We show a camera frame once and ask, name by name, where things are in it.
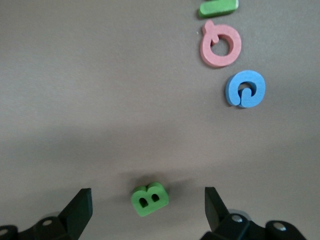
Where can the blue foam letter G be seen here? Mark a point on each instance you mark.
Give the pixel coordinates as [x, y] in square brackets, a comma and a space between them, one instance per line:
[231, 87]

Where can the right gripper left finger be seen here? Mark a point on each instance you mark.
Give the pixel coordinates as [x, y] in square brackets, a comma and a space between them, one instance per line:
[75, 212]

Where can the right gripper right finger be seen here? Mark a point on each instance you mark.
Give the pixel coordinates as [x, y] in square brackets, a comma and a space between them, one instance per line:
[217, 215]

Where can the green foam letter N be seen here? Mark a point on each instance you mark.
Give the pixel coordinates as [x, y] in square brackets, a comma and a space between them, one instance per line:
[217, 8]

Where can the green foam letter B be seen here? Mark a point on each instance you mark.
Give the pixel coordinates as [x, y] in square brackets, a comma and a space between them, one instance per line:
[150, 209]

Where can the pink foam letter Q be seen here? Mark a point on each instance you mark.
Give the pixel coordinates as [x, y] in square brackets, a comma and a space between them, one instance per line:
[233, 45]

